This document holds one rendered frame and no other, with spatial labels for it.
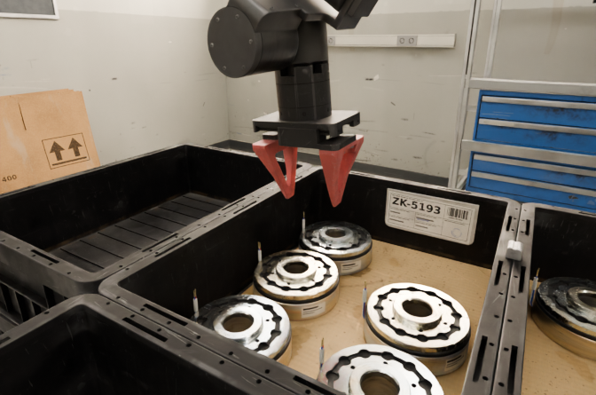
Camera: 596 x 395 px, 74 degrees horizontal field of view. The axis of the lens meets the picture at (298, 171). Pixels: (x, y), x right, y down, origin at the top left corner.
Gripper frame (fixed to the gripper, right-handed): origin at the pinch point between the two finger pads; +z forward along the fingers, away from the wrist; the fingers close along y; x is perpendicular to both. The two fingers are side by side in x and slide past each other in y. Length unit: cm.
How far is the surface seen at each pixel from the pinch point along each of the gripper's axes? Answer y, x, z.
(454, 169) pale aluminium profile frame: -22, 186, 60
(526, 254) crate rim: 21.7, 3.1, 4.3
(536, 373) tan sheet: 23.6, -0.9, 14.3
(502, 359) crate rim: 21.4, -12.7, 3.5
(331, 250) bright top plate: -0.3, 4.1, 9.7
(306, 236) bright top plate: -5.1, 5.8, 9.5
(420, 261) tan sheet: 8.9, 13.0, 14.0
